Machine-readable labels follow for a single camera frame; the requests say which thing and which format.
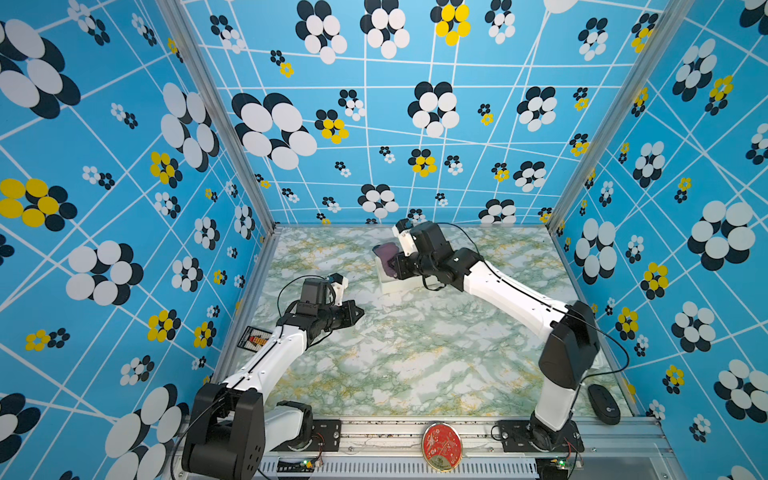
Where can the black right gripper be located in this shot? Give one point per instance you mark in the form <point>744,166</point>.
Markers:
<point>401,271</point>

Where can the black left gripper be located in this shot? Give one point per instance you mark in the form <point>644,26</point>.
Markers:
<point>349,320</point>

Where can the purple striped sock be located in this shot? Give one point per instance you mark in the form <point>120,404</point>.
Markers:
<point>386,253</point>

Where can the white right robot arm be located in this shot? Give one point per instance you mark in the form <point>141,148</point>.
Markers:
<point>569,331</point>

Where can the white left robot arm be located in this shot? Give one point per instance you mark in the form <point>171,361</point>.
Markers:
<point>230,431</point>

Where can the white divided organizer tray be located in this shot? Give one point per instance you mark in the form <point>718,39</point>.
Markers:
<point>390,285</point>

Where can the small picture card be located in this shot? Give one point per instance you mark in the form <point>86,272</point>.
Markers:
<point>253,339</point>

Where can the left green circuit board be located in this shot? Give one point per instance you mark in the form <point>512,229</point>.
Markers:
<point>304,466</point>

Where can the green circuit board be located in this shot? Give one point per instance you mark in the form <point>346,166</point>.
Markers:
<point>553,468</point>
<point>304,466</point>

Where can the red round badge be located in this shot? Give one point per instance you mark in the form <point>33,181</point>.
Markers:
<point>442,447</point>

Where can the black computer mouse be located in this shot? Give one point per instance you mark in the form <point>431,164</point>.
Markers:
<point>604,405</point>

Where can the right green circuit board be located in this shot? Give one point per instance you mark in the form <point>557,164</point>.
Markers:
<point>553,468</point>

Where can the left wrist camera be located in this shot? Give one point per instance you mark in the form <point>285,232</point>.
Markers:
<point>338,283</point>

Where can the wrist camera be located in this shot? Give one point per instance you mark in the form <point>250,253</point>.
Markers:
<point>402,231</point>
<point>338,283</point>

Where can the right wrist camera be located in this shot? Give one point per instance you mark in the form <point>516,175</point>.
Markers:
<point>402,231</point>

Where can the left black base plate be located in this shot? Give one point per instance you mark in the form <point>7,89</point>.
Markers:
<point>325,436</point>

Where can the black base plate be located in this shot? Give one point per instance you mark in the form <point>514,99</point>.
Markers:
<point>325,436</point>
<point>518,436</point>

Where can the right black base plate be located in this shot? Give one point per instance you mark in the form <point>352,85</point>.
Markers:
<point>518,436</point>

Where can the aluminium front rail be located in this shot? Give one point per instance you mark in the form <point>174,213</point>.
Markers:
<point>390,448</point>

